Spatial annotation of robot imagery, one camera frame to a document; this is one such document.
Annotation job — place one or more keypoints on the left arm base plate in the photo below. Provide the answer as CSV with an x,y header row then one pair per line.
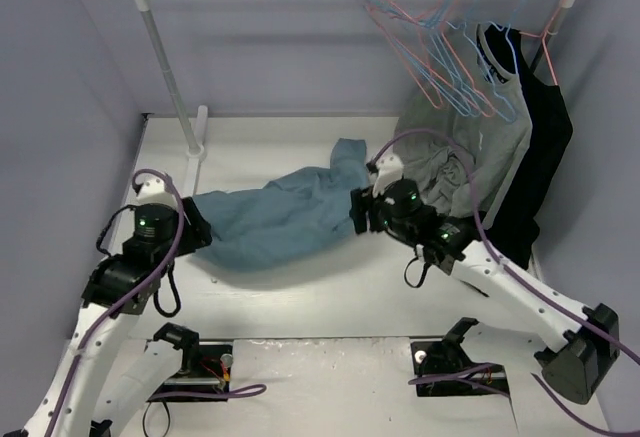
x,y
209,375

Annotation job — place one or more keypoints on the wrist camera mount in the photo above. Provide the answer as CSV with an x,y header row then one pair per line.
x,y
384,171
153,190

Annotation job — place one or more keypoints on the black tank top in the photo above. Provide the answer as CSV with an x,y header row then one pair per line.
x,y
514,228

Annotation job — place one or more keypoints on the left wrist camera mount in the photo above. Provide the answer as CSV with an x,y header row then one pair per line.
x,y
153,190

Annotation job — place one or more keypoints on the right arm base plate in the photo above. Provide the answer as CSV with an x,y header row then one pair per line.
x,y
443,369

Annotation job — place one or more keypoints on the blue hanger holding tank top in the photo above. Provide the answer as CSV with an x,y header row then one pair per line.
x,y
505,30

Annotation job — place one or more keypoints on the grey sweatshirt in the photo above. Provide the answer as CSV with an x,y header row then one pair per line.
x,y
493,148

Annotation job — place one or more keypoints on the blue t shirt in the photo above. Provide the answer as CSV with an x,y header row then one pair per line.
x,y
290,218

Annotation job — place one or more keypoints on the pink hanger at rack end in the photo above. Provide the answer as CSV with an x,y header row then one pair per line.
x,y
551,29

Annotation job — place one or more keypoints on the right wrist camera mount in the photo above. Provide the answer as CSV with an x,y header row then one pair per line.
x,y
384,171

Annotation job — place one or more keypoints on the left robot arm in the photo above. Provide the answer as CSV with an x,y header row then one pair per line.
x,y
116,294

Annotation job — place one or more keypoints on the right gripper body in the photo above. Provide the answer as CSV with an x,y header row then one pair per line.
x,y
360,210

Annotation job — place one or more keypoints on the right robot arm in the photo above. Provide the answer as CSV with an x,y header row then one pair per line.
x,y
578,340

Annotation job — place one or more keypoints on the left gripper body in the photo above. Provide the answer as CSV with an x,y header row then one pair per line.
x,y
197,227

